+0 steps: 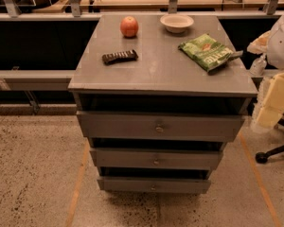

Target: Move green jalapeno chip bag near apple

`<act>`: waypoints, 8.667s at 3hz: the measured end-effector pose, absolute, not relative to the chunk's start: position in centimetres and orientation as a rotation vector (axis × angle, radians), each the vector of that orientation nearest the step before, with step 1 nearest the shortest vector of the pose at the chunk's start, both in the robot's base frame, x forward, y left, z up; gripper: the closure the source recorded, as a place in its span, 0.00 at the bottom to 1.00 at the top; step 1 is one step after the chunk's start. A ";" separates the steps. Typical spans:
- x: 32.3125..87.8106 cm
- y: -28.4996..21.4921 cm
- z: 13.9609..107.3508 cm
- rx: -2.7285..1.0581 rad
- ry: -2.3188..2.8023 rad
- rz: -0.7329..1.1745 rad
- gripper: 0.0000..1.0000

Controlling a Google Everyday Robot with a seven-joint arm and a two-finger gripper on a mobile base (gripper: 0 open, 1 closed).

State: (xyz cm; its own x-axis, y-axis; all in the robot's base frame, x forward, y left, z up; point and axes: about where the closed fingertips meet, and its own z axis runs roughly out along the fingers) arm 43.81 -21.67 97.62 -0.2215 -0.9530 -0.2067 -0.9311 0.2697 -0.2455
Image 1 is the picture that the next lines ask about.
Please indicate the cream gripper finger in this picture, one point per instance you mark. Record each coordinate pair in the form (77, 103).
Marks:
(270, 103)

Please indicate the green jalapeno chip bag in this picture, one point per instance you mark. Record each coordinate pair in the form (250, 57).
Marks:
(208, 53)

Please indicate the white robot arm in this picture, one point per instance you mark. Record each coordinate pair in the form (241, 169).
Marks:
(271, 43)

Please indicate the red apple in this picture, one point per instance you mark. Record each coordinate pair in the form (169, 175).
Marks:
(129, 27)

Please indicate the black chair base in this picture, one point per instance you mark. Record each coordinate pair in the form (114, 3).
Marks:
(274, 150)

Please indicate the grey drawer cabinet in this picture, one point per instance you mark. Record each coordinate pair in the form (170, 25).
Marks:
(162, 80)

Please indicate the white bowl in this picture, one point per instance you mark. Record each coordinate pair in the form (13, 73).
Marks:
(176, 23)

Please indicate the middle grey drawer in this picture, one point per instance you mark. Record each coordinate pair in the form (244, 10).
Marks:
(155, 158)

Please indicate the grey drawer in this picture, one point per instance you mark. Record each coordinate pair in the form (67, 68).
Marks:
(155, 158)
(156, 185)
(160, 126)

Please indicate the dark snack bar wrapper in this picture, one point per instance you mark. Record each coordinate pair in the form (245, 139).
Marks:
(117, 57)

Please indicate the bottom grey drawer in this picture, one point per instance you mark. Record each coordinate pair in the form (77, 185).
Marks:
(156, 185)

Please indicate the top grey drawer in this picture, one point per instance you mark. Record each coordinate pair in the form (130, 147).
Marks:
(160, 126)

